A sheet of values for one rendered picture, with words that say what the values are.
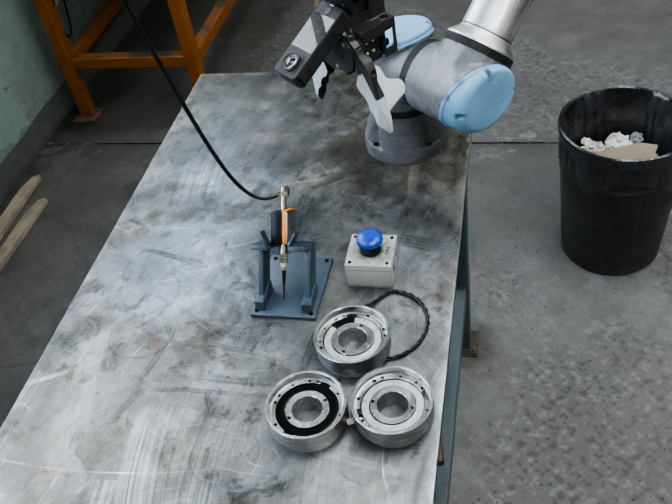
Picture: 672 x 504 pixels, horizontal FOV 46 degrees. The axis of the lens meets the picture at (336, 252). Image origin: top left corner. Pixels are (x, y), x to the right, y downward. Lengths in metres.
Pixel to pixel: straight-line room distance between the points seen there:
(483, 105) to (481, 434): 0.97
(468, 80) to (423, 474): 0.58
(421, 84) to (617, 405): 1.07
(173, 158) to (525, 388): 1.05
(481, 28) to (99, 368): 0.76
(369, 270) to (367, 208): 0.19
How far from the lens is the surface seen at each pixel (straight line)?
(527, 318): 2.22
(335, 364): 1.06
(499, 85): 1.26
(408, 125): 1.39
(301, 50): 1.06
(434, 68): 1.27
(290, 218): 1.14
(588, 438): 2.00
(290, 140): 1.52
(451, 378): 1.78
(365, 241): 1.16
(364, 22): 1.10
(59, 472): 1.12
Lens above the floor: 1.65
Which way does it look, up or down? 42 degrees down
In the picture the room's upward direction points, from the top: 10 degrees counter-clockwise
